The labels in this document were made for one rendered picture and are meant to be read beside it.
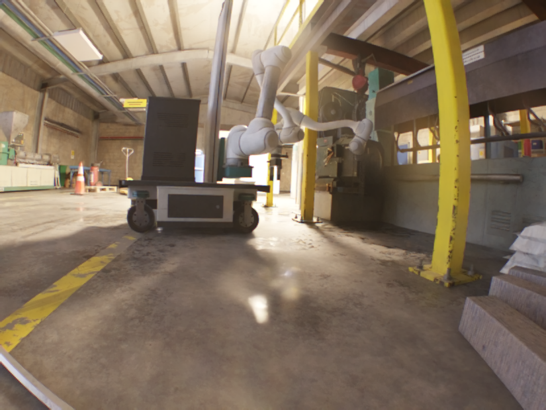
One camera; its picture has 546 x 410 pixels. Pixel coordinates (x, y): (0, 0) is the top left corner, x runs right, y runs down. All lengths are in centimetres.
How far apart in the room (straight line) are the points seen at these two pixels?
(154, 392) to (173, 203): 130
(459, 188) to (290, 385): 89
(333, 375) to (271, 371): 11
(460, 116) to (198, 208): 141
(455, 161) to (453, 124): 15
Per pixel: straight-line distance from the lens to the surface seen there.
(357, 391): 48
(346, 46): 291
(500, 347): 59
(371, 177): 280
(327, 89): 380
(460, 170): 111
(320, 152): 303
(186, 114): 175
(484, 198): 208
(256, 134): 157
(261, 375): 49
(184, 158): 171
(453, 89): 118
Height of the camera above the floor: 31
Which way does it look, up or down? 4 degrees down
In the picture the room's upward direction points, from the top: 3 degrees clockwise
